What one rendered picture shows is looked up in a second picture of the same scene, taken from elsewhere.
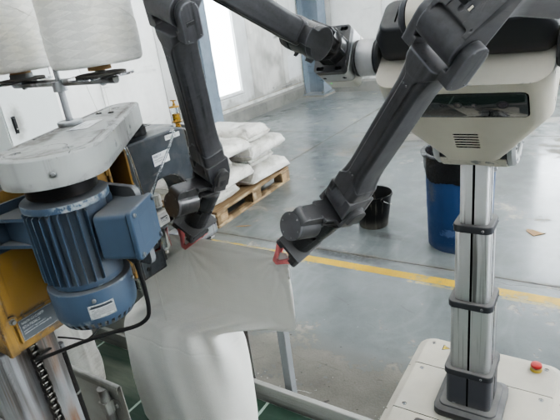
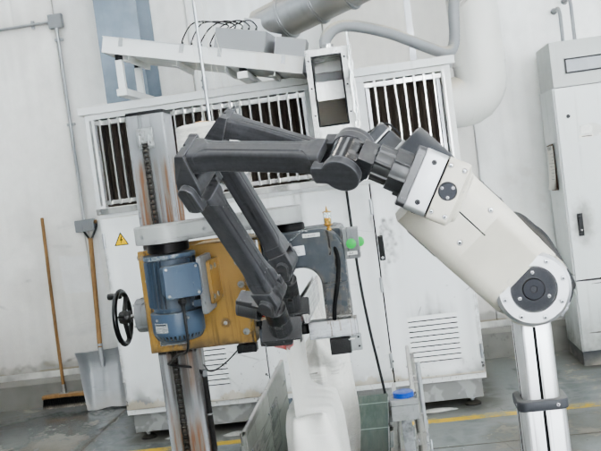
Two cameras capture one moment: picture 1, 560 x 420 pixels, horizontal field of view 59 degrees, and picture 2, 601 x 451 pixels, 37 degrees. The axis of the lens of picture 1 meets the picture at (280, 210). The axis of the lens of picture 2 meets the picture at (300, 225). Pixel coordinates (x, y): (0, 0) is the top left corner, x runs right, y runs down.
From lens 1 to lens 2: 2.06 m
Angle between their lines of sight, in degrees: 62
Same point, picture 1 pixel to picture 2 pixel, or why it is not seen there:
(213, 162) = (272, 256)
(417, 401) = not seen: outside the picture
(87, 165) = (157, 235)
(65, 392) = (195, 404)
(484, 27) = (180, 178)
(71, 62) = not seen: hidden behind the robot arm
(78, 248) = (156, 285)
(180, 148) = (318, 247)
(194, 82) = (238, 193)
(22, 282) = not seen: hidden behind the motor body
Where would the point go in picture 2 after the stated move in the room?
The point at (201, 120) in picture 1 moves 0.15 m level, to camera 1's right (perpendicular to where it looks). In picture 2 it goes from (252, 221) to (278, 219)
